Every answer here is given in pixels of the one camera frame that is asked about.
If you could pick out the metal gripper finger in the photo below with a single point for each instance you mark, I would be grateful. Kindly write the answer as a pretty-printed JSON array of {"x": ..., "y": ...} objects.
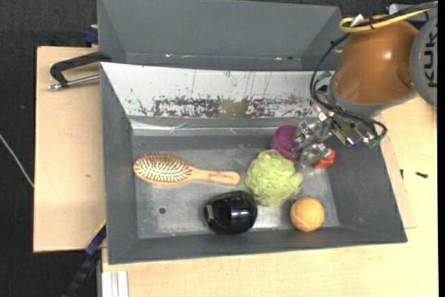
[
  {"x": 306, "y": 131},
  {"x": 313, "y": 153}
]

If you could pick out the black glossy oval object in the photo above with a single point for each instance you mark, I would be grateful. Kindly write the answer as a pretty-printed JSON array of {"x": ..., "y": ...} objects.
[{"x": 231, "y": 214}]

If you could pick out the orange ball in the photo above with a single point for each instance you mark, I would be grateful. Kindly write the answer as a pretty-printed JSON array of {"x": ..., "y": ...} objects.
[{"x": 307, "y": 215}]

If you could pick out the small black screw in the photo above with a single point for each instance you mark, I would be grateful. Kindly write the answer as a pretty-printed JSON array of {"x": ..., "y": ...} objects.
[{"x": 422, "y": 175}]

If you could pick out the purple cup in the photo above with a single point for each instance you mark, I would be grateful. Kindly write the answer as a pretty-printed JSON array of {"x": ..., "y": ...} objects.
[{"x": 283, "y": 140}]

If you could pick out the grey metal bin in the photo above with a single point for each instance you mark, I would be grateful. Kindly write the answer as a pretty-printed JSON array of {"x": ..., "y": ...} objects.
[{"x": 194, "y": 219}]

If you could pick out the wooden hairbrush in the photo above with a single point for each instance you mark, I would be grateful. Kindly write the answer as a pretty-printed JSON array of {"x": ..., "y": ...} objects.
[{"x": 163, "y": 168}]

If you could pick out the red-orange small object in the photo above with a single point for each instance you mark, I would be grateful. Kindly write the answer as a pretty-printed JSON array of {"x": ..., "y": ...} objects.
[{"x": 327, "y": 160}]

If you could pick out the green mesh bath sponge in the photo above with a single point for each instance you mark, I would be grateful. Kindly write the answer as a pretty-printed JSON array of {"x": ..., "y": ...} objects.
[{"x": 271, "y": 177}]

